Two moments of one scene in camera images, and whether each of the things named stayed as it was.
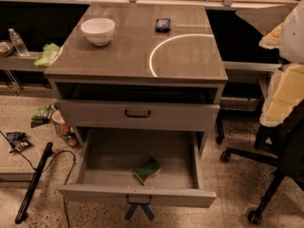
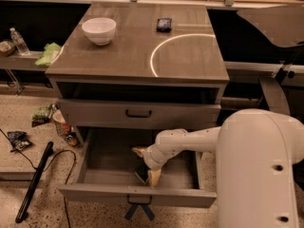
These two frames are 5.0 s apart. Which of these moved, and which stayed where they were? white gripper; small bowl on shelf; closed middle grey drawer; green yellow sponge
Moved: white gripper
Stayed: small bowl on shelf; closed middle grey drawer; green yellow sponge
